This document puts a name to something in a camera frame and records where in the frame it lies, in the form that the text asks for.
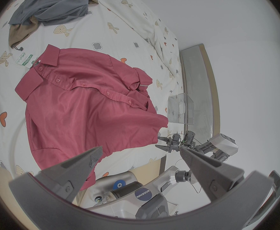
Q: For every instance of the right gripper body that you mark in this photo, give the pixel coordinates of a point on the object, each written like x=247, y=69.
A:
x=177, y=145

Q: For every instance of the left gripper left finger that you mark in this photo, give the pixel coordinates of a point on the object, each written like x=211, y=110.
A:
x=65, y=176

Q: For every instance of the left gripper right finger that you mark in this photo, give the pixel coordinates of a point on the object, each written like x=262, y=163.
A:
x=214, y=176

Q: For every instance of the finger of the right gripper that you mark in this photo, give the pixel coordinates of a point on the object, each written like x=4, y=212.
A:
x=165, y=148
x=166, y=140

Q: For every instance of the red shirt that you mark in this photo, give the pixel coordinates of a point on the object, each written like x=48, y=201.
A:
x=82, y=104

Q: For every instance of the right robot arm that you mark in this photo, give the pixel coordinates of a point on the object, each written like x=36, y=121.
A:
x=223, y=142

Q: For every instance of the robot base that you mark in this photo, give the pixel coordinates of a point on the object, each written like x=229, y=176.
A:
x=120, y=207

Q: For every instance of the clear plastic box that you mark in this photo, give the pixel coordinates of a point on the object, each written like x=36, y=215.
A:
x=178, y=109

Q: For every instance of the bed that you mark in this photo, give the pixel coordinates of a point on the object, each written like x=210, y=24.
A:
x=94, y=37

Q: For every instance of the white printed quilt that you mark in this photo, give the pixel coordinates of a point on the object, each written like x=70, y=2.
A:
x=140, y=15

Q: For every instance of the brown garment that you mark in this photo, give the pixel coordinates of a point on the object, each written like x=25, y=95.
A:
x=20, y=32

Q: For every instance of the grey garment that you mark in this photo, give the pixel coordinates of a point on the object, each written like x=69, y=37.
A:
x=54, y=6

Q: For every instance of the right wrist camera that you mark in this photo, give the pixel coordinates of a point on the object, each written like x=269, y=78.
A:
x=176, y=138

